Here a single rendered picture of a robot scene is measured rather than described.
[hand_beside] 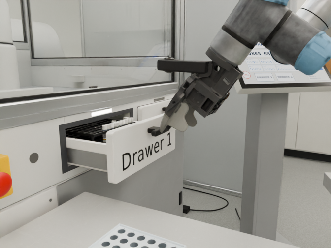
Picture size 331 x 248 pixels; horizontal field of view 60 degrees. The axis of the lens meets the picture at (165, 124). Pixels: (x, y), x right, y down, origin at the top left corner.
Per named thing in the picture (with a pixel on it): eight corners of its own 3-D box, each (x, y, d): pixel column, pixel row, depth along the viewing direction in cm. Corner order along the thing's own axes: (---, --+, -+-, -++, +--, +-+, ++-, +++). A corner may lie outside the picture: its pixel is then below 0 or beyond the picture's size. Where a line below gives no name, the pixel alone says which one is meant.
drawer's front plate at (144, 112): (180, 124, 117) (180, 98, 115) (142, 141, 92) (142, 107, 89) (176, 124, 118) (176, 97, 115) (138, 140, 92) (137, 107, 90)
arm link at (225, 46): (215, 25, 54) (227, 30, 61) (202, 46, 56) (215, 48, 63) (248, 48, 52) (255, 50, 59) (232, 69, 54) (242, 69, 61)
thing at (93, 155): (167, 144, 83) (167, 123, 82) (112, 173, 60) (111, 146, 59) (65, 130, 101) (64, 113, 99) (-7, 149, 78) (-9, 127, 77)
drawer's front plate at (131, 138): (175, 148, 84) (175, 111, 81) (114, 185, 58) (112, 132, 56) (170, 147, 84) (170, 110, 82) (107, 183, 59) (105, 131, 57)
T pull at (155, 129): (170, 130, 71) (170, 125, 71) (155, 137, 65) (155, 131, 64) (157, 129, 73) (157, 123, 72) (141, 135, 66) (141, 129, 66)
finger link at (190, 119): (182, 141, 68) (202, 112, 63) (164, 125, 69) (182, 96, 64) (188, 137, 70) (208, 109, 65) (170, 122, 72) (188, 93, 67)
